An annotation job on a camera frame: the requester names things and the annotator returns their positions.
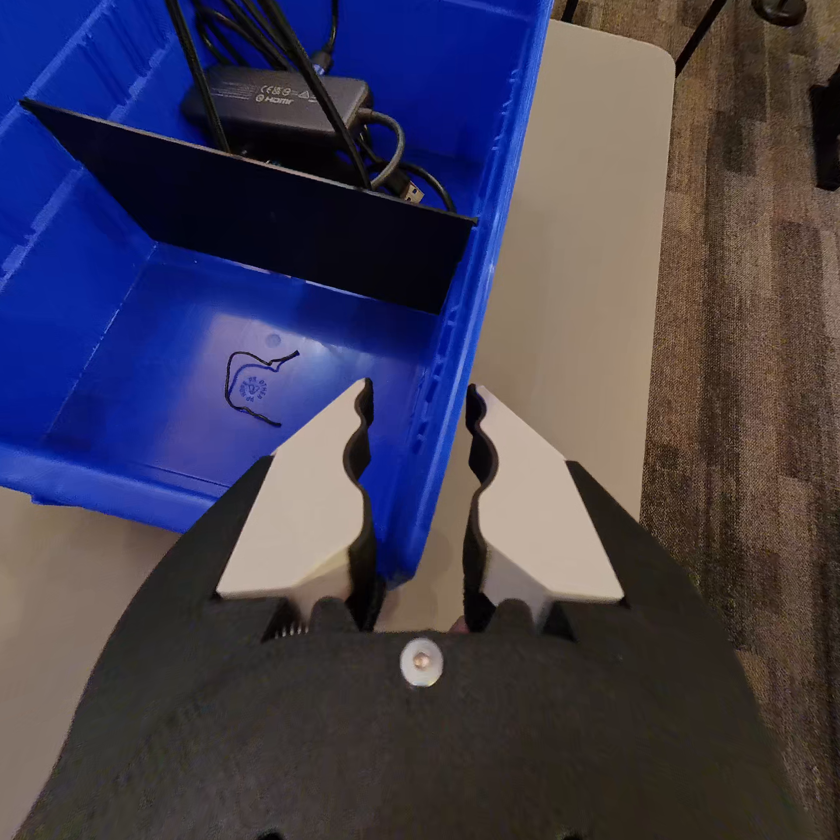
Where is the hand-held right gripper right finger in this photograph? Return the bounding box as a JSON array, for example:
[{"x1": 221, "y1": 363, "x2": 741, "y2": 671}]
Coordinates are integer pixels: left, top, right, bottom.
[{"x1": 462, "y1": 384, "x2": 626, "y2": 634}]

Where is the black pole round foot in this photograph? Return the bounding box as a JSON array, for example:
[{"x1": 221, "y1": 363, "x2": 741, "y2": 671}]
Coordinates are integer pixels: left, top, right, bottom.
[
  {"x1": 750, "y1": 0, "x2": 809, "y2": 28},
  {"x1": 675, "y1": 0, "x2": 731, "y2": 78}
]

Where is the black thread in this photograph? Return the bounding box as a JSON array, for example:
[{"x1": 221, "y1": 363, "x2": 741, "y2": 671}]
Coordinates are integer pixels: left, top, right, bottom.
[{"x1": 223, "y1": 350, "x2": 301, "y2": 429}]

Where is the black cable silver usb plug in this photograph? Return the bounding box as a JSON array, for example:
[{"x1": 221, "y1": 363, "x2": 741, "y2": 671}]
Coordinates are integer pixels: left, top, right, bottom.
[{"x1": 367, "y1": 161, "x2": 458, "y2": 214}]

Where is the black bin divider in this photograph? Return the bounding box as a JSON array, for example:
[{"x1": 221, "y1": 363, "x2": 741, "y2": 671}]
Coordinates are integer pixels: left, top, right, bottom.
[{"x1": 20, "y1": 98, "x2": 478, "y2": 316}]

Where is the thin black cable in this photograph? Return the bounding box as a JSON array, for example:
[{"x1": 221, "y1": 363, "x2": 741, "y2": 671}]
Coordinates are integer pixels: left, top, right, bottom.
[
  {"x1": 164, "y1": 0, "x2": 232, "y2": 155},
  {"x1": 262, "y1": 0, "x2": 374, "y2": 193}
]

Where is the black usb hub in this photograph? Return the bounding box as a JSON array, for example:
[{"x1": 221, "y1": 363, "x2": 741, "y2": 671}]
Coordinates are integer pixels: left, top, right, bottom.
[{"x1": 180, "y1": 64, "x2": 375, "y2": 151}]

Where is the blue plastic bin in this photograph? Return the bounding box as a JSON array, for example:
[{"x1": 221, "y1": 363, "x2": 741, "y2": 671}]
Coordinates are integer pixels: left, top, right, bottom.
[{"x1": 0, "y1": 0, "x2": 555, "y2": 588}]

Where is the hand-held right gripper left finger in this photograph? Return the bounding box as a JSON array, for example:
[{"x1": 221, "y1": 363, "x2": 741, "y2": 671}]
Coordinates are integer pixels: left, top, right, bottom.
[{"x1": 215, "y1": 377, "x2": 385, "y2": 627}]

